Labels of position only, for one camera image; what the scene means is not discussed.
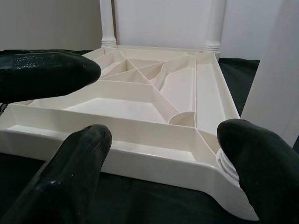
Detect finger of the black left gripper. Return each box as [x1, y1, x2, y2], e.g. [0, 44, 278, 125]
[0, 48, 101, 105]

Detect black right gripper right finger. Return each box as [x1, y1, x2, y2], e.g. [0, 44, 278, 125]
[216, 118, 299, 224]

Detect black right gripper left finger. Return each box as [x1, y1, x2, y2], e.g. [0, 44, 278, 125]
[9, 123, 113, 224]

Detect white plastic table leg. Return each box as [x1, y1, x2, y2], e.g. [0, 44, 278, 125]
[214, 0, 299, 187]
[99, 0, 117, 49]
[202, 0, 226, 53]

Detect white plastic table top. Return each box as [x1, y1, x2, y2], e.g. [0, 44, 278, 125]
[0, 44, 260, 221]

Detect black table cloth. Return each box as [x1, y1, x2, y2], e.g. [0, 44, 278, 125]
[0, 48, 261, 224]

